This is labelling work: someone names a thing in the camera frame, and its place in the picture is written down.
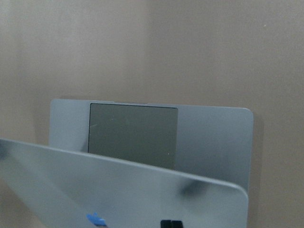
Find blue desk lamp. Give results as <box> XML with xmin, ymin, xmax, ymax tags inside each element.
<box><xmin>86</xmin><ymin>213</ymin><xmax>107</xmax><ymax>227</ymax></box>

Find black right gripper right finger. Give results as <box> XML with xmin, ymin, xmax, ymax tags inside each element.
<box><xmin>171</xmin><ymin>220</ymin><xmax>183</xmax><ymax>228</ymax></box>

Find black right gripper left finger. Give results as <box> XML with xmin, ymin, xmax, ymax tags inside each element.
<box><xmin>160</xmin><ymin>220</ymin><xmax>171</xmax><ymax>228</ymax></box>

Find grey laptop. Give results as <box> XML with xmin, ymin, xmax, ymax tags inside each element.
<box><xmin>0</xmin><ymin>99</ymin><xmax>254</xmax><ymax>228</ymax></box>

